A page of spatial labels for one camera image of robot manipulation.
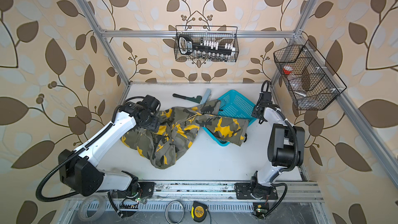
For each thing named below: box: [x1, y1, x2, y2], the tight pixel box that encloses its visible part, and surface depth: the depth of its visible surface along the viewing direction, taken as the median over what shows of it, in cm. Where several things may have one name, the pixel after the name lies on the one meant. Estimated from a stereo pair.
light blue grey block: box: [201, 88, 212, 105], surface depth 111 cm
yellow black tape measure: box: [190, 200, 208, 223], surface depth 68 cm
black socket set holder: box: [177, 34, 236, 56], surface depth 85 cm
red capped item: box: [282, 65, 293, 75], surface depth 83 cm
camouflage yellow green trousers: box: [120, 99, 249, 170], surface depth 88 cm
